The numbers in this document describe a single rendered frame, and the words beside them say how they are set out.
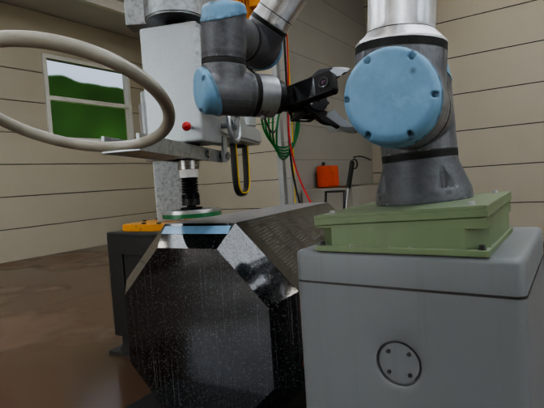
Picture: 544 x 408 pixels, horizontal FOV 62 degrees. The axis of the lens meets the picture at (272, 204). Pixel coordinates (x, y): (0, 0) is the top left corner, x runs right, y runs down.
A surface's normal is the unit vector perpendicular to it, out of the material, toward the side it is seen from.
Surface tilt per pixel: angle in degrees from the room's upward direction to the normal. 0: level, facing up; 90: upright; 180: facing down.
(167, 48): 90
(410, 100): 95
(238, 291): 90
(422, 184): 70
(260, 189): 90
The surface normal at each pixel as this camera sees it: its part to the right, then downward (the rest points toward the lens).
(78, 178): 0.83, -0.03
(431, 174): -0.17, -0.29
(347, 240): -0.56, 0.08
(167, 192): 0.00, 0.05
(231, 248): 0.08, -0.48
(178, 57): -0.23, 0.07
